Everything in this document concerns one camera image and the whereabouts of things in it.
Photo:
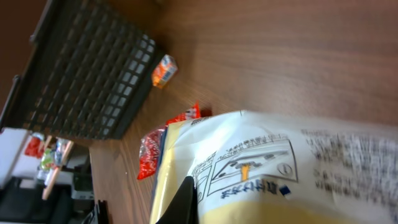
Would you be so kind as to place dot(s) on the red snack bag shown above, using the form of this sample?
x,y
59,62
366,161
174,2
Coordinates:
x,y
149,150

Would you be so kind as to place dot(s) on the grey plastic shopping basket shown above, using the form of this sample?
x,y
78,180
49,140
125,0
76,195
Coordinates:
x,y
88,75

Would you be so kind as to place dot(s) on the cream snack pouch blue seal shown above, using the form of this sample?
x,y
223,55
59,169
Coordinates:
x,y
251,167

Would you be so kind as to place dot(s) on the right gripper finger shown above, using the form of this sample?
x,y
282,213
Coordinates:
x,y
183,207

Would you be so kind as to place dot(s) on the orange tissue pack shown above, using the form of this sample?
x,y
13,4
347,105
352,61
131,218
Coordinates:
x,y
164,71

